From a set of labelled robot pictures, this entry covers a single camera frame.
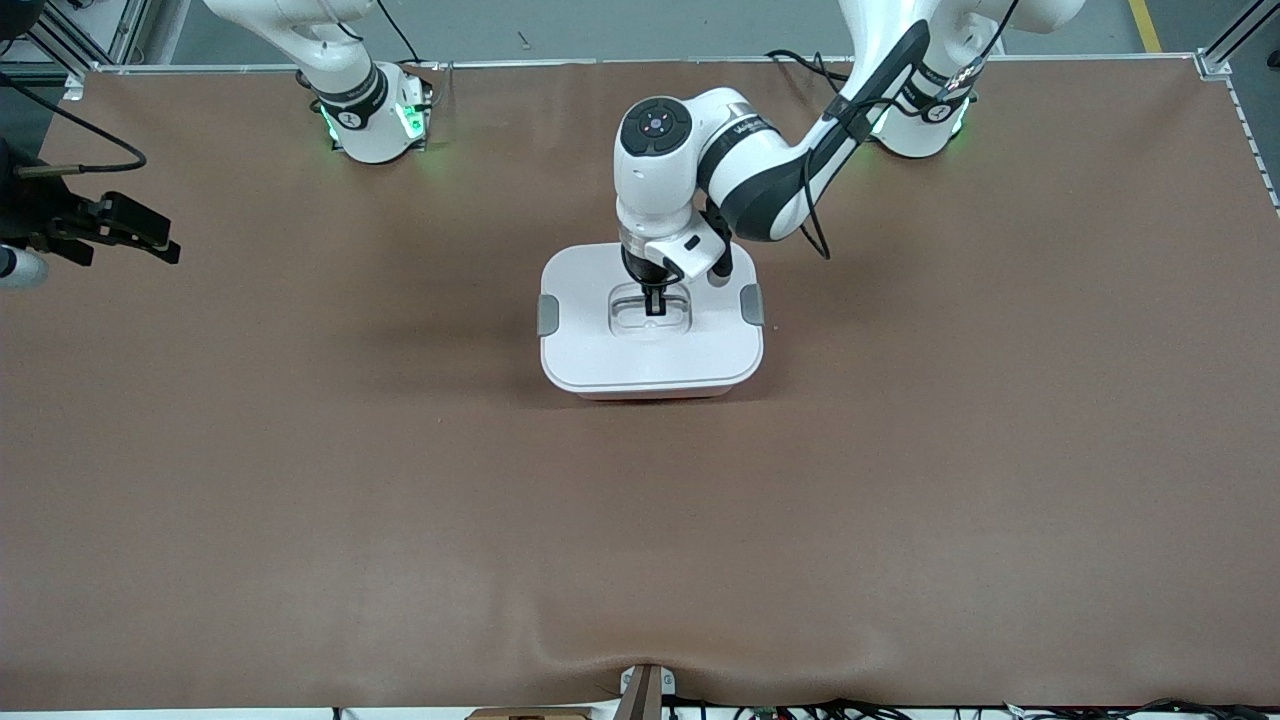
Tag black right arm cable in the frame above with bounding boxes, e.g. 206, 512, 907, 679
0, 70, 149, 181

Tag black base cable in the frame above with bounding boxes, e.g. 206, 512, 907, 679
765, 48, 863, 103
375, 0, 431, 66

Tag black right base cable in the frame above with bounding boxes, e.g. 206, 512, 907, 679
375, 0, 431, 66

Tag translucent pink box base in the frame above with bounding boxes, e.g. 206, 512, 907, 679
575, 385, 736, 402

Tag white box lid grey clips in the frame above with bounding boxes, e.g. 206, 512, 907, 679
537, 240, 766, 393

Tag brown table mat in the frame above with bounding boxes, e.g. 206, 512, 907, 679
0, 55, 1280, 713

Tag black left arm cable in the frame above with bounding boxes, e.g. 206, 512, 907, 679
798, 0, 1021, 261

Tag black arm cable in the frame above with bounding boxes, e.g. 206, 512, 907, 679
798, 0, 1021, 261
0, 70, 149, 181

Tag black left base cable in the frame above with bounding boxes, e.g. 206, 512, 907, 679
765, 48, 863, 103

